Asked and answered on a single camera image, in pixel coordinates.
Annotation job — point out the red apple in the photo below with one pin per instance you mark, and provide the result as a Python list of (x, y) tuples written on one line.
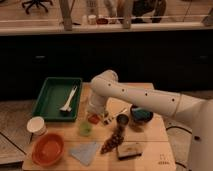
[(94, 119)]

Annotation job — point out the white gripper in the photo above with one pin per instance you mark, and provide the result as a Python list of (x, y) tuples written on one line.
[(97, 105)]

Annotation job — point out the teal sponge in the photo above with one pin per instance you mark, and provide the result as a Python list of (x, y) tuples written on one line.
[(140, 114)]

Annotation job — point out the wooden tabletop board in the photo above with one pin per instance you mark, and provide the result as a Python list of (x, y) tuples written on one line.
[(156, 150)]

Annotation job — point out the orange bowl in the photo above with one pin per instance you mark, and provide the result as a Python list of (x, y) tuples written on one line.
[(48, 150)]

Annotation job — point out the black office chair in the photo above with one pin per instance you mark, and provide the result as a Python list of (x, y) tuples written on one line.
[(28, 4)]

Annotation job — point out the metal measuring cup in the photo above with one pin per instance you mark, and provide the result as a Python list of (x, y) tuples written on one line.
[(121, 119)]

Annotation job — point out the white spatula utensil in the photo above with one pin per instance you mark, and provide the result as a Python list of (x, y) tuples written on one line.
[(66, 107)]

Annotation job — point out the grey folded cloth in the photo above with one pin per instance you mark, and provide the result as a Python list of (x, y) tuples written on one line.
[(85, 153)]

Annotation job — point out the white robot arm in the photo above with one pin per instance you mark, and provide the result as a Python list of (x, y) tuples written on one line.
[(194, 112)]

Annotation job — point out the green plastic tray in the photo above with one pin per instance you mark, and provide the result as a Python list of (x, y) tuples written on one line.
[(53, 95)]

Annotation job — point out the green plastic cup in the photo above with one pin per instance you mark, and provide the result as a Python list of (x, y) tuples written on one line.
[(85, 128)]

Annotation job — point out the white paper cup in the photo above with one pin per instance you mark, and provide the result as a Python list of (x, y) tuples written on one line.
[(36, 125)]

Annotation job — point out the dark brown bowl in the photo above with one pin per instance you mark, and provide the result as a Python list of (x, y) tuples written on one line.
[(141, 121)]

